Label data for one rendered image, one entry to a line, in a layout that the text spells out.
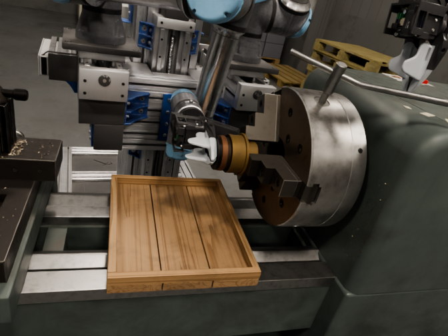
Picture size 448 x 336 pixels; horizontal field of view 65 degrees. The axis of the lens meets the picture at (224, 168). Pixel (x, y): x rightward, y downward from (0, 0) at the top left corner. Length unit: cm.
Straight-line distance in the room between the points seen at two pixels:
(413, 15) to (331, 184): 32
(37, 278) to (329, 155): 59
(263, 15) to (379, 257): 87
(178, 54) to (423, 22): 88
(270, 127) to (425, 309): 61
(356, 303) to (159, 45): 100
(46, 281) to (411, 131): 72
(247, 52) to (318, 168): 72
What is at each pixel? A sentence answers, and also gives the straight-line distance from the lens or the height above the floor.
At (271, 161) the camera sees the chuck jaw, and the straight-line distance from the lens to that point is 74.
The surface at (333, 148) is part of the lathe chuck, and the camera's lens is 70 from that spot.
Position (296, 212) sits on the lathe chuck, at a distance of 72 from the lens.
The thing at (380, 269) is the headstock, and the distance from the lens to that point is 85.
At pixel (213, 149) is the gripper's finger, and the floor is 110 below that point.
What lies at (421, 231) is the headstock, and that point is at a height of 104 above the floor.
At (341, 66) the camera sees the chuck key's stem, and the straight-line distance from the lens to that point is 71.
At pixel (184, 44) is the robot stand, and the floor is 118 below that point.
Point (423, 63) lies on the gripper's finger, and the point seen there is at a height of 135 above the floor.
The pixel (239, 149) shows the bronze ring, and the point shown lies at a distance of 74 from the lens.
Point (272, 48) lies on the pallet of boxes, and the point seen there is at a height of 36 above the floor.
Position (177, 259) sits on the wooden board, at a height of 89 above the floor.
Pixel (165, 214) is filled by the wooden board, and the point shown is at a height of 89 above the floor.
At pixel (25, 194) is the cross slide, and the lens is 79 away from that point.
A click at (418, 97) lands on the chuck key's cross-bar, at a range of 72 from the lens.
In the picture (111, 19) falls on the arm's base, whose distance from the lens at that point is 120.
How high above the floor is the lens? 141
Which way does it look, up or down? 28 degrees down
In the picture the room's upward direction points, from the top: 13 degrees clockwise
